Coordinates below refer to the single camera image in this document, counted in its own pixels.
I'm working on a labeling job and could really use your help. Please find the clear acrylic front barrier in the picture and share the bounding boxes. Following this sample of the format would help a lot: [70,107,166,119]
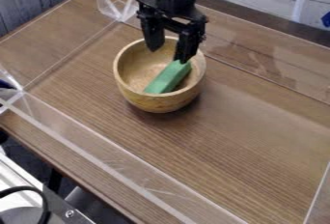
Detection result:
[0,65,247,224]

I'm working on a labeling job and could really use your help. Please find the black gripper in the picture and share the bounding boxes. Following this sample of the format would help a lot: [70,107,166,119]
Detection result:
[136,0,206,64]

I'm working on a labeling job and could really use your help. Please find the white container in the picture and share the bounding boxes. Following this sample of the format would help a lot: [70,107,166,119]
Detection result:
[291,0,330,31]

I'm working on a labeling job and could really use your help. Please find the green rectangular block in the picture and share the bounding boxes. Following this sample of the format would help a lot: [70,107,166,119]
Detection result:
[144,60,192,94]

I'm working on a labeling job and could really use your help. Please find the grey metal bracket with screw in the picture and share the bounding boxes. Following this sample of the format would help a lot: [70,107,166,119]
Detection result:
[42,186,94,224]

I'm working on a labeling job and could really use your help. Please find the black cable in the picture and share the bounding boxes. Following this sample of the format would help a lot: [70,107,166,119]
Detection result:
[0,185,54,224]

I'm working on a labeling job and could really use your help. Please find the clear acrylic corner bracket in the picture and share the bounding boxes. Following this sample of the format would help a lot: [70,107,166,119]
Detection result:
[96,0,137,22]

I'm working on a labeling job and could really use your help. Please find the brown wooden bowl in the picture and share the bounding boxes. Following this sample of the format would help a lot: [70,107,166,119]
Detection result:
[113,36,205,113]

